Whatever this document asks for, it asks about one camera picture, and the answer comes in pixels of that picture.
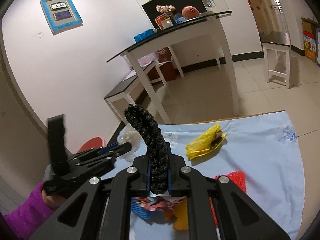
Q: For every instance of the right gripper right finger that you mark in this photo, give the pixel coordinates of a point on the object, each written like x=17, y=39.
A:
x=218, y=208

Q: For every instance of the yellow plastic bag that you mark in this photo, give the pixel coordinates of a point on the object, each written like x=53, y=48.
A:
x=206, y=143

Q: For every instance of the colourful snack wrappers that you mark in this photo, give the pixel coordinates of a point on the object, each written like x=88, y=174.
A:
x=172, y=208

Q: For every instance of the light blue tablecloth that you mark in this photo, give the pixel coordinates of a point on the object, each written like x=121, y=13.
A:
x=264, y=147

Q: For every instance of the black foam mesh sleeve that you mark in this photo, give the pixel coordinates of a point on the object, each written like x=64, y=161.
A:
x=144, y=123

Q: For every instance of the white stool black top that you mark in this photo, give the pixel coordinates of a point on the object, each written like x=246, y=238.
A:
x=277, y=56

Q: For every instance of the red box on table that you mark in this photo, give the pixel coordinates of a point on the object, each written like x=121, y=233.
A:
x=159, y=19

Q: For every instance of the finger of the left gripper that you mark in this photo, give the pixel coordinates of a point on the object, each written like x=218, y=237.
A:
x=97, y=154

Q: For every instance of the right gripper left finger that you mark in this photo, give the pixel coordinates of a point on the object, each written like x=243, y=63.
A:
x=99, y=209

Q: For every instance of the pink flower bouquet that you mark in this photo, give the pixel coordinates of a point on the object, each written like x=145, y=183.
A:
x=167, y=10

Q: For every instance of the white table black top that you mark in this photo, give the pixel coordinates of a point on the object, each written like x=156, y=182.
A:
x=207, y=24

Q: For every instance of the left hand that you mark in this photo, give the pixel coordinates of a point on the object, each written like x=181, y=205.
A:
x=52, y=201

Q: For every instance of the dark red bin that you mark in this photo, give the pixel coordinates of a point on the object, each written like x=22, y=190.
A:
x=164, y=60

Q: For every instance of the red foam mesh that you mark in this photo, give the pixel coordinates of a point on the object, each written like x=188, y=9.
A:
x=239, y=179

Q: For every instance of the low white bench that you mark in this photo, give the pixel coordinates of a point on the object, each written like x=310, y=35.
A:
x=125, y=87

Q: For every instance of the purple left sleeve forearm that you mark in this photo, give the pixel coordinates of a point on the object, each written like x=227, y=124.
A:
x=28, y=217

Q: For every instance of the blue framed wall panel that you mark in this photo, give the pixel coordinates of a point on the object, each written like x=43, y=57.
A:
x=61, y=15

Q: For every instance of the colourful cardboard box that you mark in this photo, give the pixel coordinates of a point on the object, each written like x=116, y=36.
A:
x=310, y=39

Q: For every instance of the pink trash bucket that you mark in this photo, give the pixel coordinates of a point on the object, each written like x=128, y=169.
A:
x=95, y=142

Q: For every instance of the black monitor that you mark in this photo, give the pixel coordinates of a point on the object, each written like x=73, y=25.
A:
x=152, y=13

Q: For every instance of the orange ball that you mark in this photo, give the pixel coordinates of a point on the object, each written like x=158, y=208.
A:
x=190, y=12

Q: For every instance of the blue bag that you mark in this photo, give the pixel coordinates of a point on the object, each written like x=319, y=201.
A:
x=144, y=35

